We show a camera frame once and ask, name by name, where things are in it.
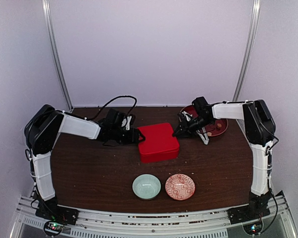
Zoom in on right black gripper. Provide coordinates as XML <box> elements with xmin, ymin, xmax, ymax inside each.
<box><xmin>173</xmin><ymin>115</ymin><xmax>213</xmax><ymax>138</ymax></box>

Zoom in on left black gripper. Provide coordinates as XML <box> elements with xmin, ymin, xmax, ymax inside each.
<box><xmin>112</xmin><ymin>126</ymin><xmax>146</xmax><ymax>145</ymax></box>

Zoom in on red square chocolate box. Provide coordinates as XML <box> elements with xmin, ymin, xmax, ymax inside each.
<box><xmin>139</xmin><ymin>147</ymin><xmax>179</xmax><ymax>163</ymax></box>

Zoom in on red square box lid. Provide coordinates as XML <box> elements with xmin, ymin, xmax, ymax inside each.
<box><xmin>138</xmin><ymin>122</ymin><xmax>180</xmax><ymax>152</ymax></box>

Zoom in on white handled serving tongs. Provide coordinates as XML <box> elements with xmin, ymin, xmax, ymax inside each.
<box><xmin>197</xmin><ymin>127</ymin><xmax>209</xmax><ymax>145</ymax></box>

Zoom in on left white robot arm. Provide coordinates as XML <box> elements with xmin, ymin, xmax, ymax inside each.
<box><xmin>24</xmin><ymin>104</ymin><xmax>146</xmax><ymax>220</ymax></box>

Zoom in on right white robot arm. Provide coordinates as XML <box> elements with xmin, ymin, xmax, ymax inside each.
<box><xmin>173</xmin><ymin>97</ymin><xmax>279</xmax><ymax>219</ymax></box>

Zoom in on dark red round tray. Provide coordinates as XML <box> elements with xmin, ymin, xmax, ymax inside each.
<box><xmin>180</xmin><ymin>105</ymin><xmax>228</xmax><ymax>137</ymax></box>

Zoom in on pale green ceramic bowl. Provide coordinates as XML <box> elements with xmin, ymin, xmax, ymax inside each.
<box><xmin>132</xmin><ymin>174</ymin><xmax>161</xmax><ymax>200</ymax></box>

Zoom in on red patterned ceramic bowl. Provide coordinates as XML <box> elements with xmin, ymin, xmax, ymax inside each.
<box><xmin>165</xmin><ymin>174</ymin><xmax>196</xmax><ymax>201</ymax></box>

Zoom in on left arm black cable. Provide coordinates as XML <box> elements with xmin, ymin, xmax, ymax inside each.
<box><xmin>93</xmin><ymin>95</ymin><xmax>138</xmax><ymax>122</ymax></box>

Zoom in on aluminium front rail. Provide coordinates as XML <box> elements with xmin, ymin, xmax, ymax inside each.
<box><xmin>14</xmin><ymin>193</ymin><xmax>293</xmax><ymax>238</ymax></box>

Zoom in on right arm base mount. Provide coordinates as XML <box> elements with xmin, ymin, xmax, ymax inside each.
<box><xmin>227</xmin><ymin>205</ymin><xmax>270</xmax><ymax>236</ymax></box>

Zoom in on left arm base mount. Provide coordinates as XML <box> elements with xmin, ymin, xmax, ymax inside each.
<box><xmin>35</xmin><ymin>202</ymin><xmax>79</xmax><ymax>237</ymax></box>

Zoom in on right aluminium frame post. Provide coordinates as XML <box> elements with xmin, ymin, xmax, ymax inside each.
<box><xmin>233</xmin><ymin>0</ymin><xmax>261</xmax><ymax>102</ymax></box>

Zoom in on aluminium frame post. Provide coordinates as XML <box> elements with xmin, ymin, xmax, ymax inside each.
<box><xmin>42</xmin><ymin>0</ymin><xmax>73</xmax><ymax>111</ymax></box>
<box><xmin>233</xmin><ymin>0</ymin><xmax>261</xmax><ymax>102</ymax></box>

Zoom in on left aluminium frame post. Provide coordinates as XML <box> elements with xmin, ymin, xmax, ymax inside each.
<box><xmin>42</xmin><ymin>0</ymin><xmax>73</xmax><ymax>111</ymax></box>

